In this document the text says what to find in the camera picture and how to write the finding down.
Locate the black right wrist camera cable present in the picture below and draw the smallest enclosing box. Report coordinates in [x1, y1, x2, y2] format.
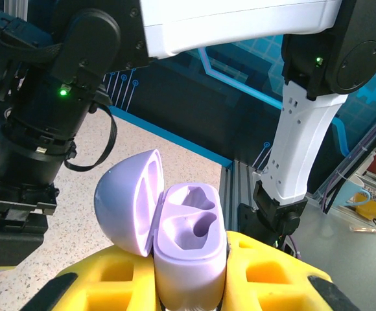
[64, 97, 117, 172]

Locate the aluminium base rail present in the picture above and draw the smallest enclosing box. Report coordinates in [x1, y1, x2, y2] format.
[220, 158, 260, 236]

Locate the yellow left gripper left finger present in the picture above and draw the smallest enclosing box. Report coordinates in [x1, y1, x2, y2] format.
[21, 244, 160, 311]

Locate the white earbud charging case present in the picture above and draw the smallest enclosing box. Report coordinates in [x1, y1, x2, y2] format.
[93, 148, 230, 311]

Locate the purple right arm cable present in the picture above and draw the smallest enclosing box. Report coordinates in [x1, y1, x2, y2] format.
[287, 235, 303, 260]

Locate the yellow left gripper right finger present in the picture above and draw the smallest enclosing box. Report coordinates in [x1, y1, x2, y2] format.
[222, 231, 363, 311]

